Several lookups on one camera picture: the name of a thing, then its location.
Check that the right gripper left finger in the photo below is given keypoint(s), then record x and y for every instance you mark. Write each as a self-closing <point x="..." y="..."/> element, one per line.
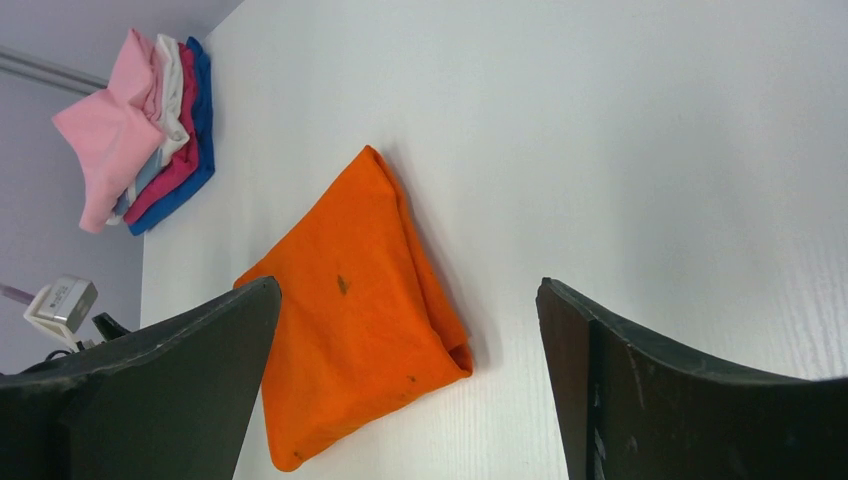
<point x="169" y="401"/>

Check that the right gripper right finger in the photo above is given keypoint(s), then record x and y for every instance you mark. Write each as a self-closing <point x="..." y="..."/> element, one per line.
<point x="632" y="403"/>

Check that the folded magenta t shirt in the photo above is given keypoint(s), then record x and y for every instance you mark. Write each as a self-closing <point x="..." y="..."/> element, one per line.
<point x="189" y="89"/>

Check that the folded blue t shirt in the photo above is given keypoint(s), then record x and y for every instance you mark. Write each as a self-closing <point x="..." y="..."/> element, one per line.
<point x="199" y="150"/>

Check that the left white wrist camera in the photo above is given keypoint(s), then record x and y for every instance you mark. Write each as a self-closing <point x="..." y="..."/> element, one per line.
<point x="58" y="310"/>

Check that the folded pink t shirt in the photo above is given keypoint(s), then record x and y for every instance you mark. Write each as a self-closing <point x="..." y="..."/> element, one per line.
<point x="115" y="130"/>

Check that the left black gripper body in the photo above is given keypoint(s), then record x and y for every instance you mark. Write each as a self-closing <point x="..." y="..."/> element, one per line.
<point x="108" y="327"/>

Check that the orange t shirt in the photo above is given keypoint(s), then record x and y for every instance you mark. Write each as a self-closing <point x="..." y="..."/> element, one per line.
<point x="365" y="326"/>

